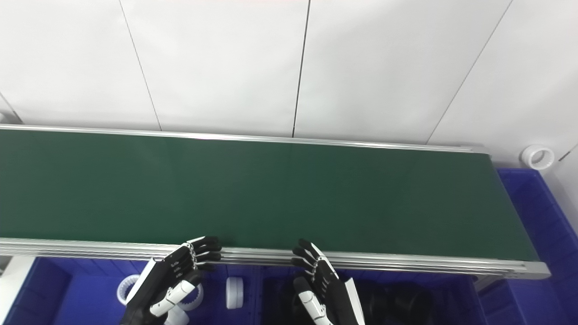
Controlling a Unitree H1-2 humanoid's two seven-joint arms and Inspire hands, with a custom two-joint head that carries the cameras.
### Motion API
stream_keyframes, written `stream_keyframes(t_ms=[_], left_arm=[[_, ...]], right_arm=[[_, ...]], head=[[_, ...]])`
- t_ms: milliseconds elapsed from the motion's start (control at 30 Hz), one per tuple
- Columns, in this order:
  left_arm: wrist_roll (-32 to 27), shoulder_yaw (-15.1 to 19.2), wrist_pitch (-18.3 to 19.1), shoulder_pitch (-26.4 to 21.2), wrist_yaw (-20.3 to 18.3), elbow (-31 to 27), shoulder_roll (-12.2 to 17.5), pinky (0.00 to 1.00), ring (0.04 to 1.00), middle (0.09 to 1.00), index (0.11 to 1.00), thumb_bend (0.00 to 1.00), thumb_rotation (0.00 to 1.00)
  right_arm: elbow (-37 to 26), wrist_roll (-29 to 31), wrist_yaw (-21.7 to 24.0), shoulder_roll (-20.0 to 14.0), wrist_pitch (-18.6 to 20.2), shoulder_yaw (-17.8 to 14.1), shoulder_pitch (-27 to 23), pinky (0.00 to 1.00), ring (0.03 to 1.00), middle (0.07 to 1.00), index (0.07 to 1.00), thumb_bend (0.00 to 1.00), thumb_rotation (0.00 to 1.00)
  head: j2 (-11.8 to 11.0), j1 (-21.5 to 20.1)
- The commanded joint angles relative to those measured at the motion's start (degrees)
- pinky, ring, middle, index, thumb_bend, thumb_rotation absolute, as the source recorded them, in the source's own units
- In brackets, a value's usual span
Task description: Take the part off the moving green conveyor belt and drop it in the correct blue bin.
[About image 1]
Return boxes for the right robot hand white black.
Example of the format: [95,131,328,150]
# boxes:
[290,238,365,325]

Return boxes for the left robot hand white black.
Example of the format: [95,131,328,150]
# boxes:
[120,236,223,325]

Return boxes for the green conveyor belt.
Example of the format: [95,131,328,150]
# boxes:
[0,124,551,280]
[0,130,538,261]

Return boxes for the white disc part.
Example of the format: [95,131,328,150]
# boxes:
[226,277,244,310]

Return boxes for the blue bin with white parts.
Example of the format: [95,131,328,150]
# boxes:
[4,257,262,325]

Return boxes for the blue bin with black parts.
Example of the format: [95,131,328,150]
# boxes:
[260,264,480,325]

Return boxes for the grey conveyor leg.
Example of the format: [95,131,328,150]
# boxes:
[473,275,503,290]

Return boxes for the large blue bin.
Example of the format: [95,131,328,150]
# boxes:
[478,168,578,325]

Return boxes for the white toothed ring part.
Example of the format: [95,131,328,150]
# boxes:
[117,274,140,306]
[183,282,205,312]

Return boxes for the black ring parts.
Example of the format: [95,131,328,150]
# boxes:
[266,278,435,325]

